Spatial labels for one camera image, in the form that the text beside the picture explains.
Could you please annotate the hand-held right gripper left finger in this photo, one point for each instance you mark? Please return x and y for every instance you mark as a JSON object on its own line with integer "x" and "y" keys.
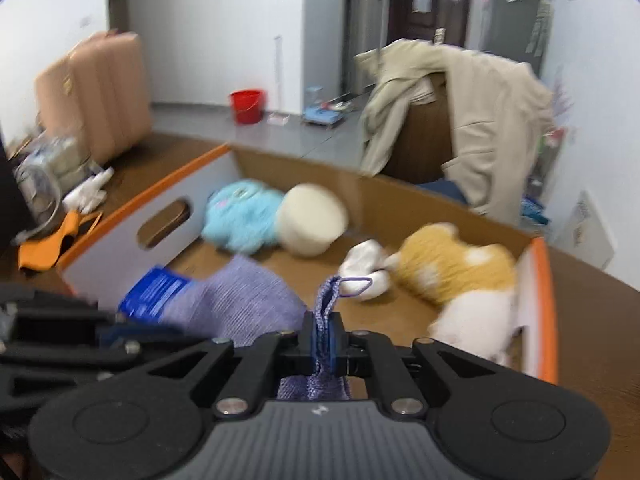
{"x": 316, "y": 342}

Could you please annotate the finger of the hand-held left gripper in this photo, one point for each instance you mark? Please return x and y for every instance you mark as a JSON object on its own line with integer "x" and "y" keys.
{"x": 75, "y": 352}
{"x": 60, "y": 320}

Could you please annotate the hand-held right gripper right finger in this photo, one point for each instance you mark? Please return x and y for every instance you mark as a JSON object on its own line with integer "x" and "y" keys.
{"x": 331, "y": 345}

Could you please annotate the purple knit cloth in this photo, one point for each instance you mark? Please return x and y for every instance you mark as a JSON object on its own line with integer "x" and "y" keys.
{"x": 245, "y": 295}

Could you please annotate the blue tissue packet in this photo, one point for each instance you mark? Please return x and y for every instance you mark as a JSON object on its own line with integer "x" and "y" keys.
{"x": 150, "y": 292}

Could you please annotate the red printed cardboard box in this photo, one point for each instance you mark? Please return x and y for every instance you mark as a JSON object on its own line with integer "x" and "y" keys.
{"x": 115, "y": 240}

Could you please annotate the white round sponge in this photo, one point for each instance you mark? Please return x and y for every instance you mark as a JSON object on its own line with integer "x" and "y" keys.
{"x": 310, "y": 220}

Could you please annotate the white and yellow lamb plush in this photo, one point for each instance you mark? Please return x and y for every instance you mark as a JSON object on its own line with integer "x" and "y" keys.
{"x": 450, "y": 270}

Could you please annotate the blue plush toy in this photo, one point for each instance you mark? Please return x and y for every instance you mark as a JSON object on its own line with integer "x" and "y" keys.
{"x": 240, "y": 215}

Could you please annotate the white bottle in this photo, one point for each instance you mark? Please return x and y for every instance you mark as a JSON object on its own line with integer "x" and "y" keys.
{"x": 87, "y": 191}

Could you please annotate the clear plastic bag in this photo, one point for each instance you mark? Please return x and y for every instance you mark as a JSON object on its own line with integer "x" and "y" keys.
{"x": 50, "y": 175}

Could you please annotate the pink suitcase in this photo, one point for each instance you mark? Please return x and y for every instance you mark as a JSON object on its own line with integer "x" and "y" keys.
{"x": 100, "y": 95}

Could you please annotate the blue floor scale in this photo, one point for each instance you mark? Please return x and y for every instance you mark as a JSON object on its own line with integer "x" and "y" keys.
{"x": 324, "y": 113}

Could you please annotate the brown chair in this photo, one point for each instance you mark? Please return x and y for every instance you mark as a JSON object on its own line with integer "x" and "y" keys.
{"x": 425, "y": 135}

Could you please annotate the red bucket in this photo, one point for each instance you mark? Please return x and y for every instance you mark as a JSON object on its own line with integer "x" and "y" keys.
{"x": 247, "y": 106}

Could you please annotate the beige coat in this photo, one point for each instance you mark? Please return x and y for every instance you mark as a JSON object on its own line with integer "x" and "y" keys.
{"x": 490, "y": 125}

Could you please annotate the white board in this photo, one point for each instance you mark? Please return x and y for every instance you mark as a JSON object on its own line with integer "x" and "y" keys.
{"x": 585, "y": 230}

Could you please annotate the dark entrance door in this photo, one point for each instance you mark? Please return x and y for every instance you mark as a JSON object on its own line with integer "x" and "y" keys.
{"x": 425, "y": 25}

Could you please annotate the white paper on door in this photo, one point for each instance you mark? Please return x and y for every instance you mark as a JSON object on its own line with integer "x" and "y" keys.
{"x": 421, "y": 2}

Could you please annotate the grey refrigerator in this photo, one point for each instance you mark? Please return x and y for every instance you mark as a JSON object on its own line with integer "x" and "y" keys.
{"x": 510, "y": 30}

